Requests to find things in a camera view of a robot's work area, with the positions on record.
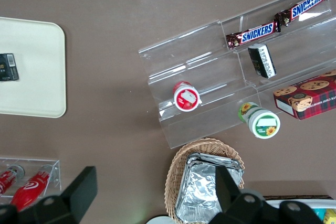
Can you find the black and white small box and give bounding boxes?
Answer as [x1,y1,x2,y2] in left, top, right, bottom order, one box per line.
[247,43,277,79]

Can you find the Snickers chocolate bar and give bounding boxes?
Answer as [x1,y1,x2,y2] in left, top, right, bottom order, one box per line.
[226,21,282,50]
[274,0,329,27]

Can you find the red strawberry yogurt cup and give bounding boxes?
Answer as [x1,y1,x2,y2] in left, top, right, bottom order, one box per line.
[173,81,203,112]

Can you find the white round dish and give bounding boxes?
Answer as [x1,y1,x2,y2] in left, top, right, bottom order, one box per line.
[146,216,176,224]

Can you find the clear acrylic tiered shelf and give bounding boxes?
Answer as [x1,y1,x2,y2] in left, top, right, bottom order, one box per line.
[138,0,336,149]

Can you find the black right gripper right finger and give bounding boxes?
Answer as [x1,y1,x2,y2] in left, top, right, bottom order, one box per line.
[209,166,266,224]

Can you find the cream plastic tray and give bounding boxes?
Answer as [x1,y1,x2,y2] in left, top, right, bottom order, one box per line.
[0,16,67,119]

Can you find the small black barcode box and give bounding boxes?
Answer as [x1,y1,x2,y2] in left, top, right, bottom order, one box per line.
[0,53,20,82]

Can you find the teal snack packet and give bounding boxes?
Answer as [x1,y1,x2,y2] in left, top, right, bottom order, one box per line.
[312,207,327,222]

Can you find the woven wicker basket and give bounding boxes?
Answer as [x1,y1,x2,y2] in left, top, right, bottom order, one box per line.
[164,137,245,222]

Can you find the red drink bottle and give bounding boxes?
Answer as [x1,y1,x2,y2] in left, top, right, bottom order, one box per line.
[9,164,54,212]
[0,165,25,196]

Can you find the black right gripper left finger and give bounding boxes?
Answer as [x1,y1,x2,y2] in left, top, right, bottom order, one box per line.
[15,166,98,224]

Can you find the red tartan cookie box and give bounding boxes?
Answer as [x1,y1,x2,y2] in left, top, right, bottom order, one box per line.
[272,69,336,121]

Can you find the white bin with dark rim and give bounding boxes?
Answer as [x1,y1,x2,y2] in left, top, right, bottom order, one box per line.
[262,195,336,224]

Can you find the foil wrapped sandwich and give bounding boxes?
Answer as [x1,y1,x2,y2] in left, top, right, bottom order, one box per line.
[175,163,244,224]
[185,152,245,172]

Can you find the green sunflower yogurt cup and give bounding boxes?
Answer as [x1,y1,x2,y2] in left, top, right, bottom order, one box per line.
[237,102,281,140]

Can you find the yellow snack packet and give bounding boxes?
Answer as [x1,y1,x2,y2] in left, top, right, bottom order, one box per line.
[323,208,336,224]

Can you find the clear acrylic bottle rack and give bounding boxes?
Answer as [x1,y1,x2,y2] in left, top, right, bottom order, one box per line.
[0,157,62,205]

